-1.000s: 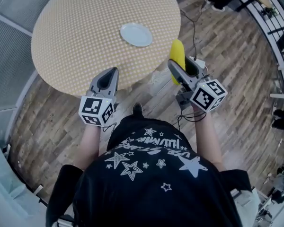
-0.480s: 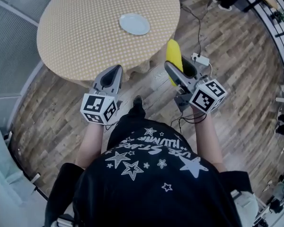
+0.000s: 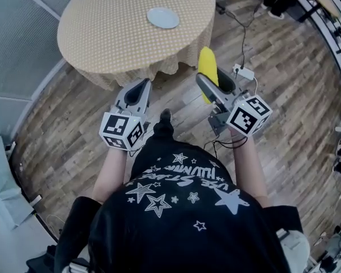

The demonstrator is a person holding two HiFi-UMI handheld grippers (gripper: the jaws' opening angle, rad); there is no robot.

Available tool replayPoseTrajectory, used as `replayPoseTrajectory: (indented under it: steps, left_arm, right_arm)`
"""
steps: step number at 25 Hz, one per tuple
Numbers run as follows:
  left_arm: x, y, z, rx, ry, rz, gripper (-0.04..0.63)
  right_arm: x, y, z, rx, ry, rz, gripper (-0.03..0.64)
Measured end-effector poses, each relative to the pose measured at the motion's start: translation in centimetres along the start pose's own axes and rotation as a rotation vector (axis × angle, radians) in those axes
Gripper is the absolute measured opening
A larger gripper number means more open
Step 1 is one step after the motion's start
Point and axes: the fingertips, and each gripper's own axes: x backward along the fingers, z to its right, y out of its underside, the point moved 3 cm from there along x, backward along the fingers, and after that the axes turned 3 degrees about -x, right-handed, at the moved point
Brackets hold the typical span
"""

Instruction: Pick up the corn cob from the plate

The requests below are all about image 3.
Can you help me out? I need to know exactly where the person's right forearm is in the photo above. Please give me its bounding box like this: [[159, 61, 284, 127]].
[[229, 127, 271, 209]]

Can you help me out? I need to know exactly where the white round plate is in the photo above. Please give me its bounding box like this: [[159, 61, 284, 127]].
[[146, 6, 181, 30]]

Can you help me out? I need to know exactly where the black star print shirt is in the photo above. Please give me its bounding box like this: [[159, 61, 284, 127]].
[[53, 135, 305, 273]]

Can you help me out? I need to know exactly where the light wooden desk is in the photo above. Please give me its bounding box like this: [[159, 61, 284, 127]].
[[309, 0, 341, 18]]

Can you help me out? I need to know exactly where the white power strip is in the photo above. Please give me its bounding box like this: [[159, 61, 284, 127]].
[[232, 63, 255, 81]]

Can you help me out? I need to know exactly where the white thin cable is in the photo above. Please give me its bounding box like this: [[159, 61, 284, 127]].
[[243, 77, 259, 98]]

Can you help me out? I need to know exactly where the person's black trouser leg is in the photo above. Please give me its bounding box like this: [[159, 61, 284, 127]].
[[152, 120, 176, 142]]

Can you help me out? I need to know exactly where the white shelving rack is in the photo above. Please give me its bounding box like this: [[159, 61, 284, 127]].
[[297, 0, 341, 109]]

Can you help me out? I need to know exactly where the person's black shoe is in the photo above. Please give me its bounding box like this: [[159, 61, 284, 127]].
[[160, 108, 173, 125]]

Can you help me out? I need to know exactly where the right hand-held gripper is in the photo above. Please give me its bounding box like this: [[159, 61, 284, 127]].
[[196, 68, 273, 138]]

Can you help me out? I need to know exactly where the black power cable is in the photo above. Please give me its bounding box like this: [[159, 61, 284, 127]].
[[219, 6, 263, 69]]

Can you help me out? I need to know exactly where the pale grey cabinet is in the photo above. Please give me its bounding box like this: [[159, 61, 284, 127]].
[[0, 134, 59, 273]]

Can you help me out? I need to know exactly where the yellow dotted tablecloth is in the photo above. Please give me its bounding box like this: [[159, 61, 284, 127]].
[[56, 0, 217, 91]]

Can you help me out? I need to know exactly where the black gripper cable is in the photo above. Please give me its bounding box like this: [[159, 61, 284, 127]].
[[202, 136, 248, 159]]

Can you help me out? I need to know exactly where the white hip pouch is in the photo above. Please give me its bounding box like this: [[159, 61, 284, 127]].
[[276, 228, 311, 268]]

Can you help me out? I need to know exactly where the person's left forearm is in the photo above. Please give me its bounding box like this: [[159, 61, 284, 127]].
[[91, 145, 131, 204]]

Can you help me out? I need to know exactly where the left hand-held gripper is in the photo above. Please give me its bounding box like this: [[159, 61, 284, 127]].
[[98, 78, 153, 152]]

